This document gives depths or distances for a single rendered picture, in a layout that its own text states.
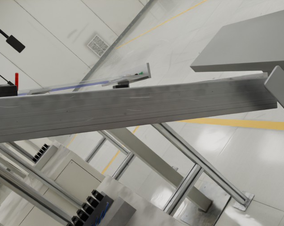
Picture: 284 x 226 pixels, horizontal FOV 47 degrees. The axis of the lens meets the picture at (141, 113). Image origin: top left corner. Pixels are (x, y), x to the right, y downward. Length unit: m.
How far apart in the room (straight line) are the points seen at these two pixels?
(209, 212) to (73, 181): 0.81
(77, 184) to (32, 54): 6.88
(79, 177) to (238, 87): 1.52
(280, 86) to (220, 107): 0.11
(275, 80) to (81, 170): 1.55
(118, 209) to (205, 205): 0.88
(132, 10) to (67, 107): 9.12
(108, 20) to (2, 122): 8.82
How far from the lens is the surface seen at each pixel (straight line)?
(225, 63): 1.20
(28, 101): 0.48
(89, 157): 2.74
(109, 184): 1.18
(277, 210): 1.49
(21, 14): 8.88
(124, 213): 0.92
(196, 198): 1.69
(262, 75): 0.69
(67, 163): 1.99
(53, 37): 8.83
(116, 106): 0.51
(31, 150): 5.54
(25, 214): 2.02
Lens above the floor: 1.05
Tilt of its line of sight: 18 degrees down
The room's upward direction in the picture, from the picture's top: 48 degrees counter-clockwise
